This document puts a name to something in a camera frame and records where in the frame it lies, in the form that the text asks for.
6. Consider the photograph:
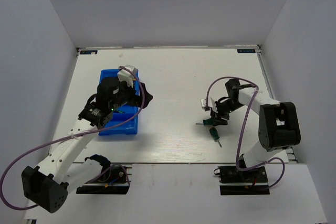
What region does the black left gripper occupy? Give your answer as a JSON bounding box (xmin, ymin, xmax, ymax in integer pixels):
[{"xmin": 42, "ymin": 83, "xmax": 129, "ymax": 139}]
[{"xmin": 110, "ymin": 78, "xmax": 153, "ymax": 111}]

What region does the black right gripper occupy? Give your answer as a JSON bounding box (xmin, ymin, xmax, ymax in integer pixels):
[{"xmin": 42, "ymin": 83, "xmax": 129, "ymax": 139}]
[{"xmin": 210, "ymin": 98, "xmax": 244, "ymax": 126}]

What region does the green stubby flathead screwdriver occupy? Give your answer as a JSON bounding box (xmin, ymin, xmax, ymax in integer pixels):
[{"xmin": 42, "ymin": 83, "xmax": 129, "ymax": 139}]
[{"xmin": 195, "ymin": 118, "xmax": 213, "ymax": 126}]

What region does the green stubby screwdriver orange cap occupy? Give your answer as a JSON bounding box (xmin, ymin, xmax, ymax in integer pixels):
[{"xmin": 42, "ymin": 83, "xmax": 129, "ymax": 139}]
[{"xmin": 209, "ymin": 127, "xmax": 222, "ymax": 148}]

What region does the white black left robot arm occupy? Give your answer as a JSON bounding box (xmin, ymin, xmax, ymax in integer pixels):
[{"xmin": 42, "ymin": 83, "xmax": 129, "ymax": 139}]
[{"xmin": 22, "ymin": 77, "xmax": 153, "ymax": 213}]

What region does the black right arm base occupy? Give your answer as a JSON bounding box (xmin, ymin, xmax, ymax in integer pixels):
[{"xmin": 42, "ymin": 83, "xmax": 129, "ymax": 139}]
[{"xmin": 214, "ymin": 166, "xmax": 270, "ymax": 196}]

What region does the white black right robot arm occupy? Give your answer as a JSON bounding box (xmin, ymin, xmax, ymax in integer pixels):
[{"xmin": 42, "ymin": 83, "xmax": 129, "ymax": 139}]
[{"xmin": 201, "ymin": 77, "xmax": 301, "ymax": 182}]

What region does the blue plastic compartment tray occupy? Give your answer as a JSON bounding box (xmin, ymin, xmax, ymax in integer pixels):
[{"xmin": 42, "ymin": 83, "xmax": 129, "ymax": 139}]
[{"xmin": 97, "ymin": 69, "xmax": 141, "ymax": 136}]

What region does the blue logo sticker right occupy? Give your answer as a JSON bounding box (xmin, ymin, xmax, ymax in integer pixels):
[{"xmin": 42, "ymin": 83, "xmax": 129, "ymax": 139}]
[{"xmin": 237, "ymin": 49, "xmax": 256, "ymax": 54}]

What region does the blue logo sticker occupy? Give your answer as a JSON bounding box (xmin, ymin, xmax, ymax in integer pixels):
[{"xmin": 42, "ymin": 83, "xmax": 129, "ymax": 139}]
[
  {"xmin": 79, "ymin": 50, "xmax": 98, "ymax": 55},
  {"xmin": 237, "ymin": 49, "xmax": 256, "ymax": 54}
]

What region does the blue logo sticker left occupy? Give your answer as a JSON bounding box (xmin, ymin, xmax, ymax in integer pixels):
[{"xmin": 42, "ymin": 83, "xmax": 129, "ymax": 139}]
[{"xmin": 79, "ymin": 50, "xmax": 98, "ymax": 55}]

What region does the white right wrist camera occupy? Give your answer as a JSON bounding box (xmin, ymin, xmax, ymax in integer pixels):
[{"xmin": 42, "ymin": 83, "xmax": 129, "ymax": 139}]
[{"xmin": 201, "ymin": 97, "xmax": 217, "ymax": 113}]

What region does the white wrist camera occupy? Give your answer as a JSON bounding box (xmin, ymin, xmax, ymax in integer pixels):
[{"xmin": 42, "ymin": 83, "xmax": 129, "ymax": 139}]
[
  {"xmin": 201, "ymin": 97, "xmax": 217, "ymax": 113},
  {"xmin": 117, "ymin": 65, "xmax": 138, "ymax": 87}
]

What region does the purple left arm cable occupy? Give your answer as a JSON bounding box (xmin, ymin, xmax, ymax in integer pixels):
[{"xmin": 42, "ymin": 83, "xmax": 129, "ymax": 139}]
[{"xmin": 0, "ymin": 66, "xmax": 147, "ymax": 210}]

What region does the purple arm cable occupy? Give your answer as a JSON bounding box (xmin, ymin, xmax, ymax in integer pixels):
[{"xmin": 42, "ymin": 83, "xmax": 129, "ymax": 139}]
[
  {"xmin": 0, "ymin": 66, "xmax": 147, "ymax": 210},
  {"xmin": 207, "ymin": 77, "xmax": 287, "ymax": 189}
]

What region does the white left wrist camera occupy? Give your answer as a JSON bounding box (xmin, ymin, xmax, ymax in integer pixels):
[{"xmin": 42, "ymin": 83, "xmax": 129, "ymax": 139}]
[{"xmin": 117, "ymin": 65, "xmax": 138, "ymax": 87}]

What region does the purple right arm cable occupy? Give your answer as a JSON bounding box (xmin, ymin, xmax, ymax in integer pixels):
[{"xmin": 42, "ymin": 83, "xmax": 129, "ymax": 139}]
[{"xmin": 207, "ymin": 77, "xmax": 287, "ymax": 189}]

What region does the metal table edge rail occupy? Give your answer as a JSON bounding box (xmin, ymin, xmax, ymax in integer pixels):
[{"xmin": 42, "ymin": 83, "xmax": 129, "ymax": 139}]
[{"xmin": 257, "ymin": 45, "xmax": 300, "ymax": 164}]

